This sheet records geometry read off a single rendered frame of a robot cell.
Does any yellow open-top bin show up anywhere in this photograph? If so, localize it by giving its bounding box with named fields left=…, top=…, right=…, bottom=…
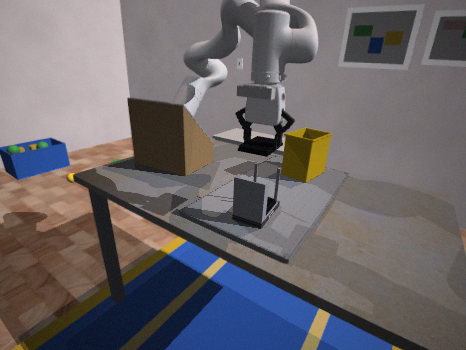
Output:
left=281, top=128, right=333, bottom=183

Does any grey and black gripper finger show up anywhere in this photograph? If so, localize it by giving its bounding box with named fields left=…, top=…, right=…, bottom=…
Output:
left=236, top=107, right=252, bottom=143
left=273, top=109, right=295, bottom=149

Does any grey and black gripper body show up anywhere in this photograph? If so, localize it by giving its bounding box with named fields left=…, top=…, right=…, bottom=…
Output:
left=245, top=84, right=285, bottom=126

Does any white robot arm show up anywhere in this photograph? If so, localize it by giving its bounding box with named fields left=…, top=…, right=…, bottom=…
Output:
left=172, top=0, right=318, bottom=117

